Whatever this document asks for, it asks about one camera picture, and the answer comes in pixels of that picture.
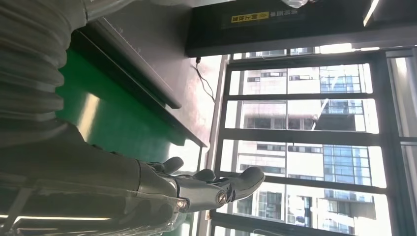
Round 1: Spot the green conveyor belt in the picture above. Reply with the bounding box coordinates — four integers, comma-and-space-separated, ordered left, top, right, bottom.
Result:
55, 47, 187, 236

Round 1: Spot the dark green table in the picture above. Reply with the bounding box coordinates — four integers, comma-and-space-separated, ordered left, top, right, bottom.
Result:
70, 29, 225, 149

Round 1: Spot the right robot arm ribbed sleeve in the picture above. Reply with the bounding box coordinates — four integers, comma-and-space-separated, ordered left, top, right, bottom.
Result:
0, 0, 135, 148

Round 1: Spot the black and yellow label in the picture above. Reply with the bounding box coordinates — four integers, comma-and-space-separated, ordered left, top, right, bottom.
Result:
230, 10, 299, 24

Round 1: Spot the black scanner column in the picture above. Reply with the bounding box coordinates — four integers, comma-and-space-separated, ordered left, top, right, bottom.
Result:
185, 0, 417, 59

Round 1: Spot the thin black table cable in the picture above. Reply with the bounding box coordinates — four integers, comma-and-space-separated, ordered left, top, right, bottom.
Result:
195, 57, 216, 103

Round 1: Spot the dark window frame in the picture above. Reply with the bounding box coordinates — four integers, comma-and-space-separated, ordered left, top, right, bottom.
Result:
208, 45, 417, 236

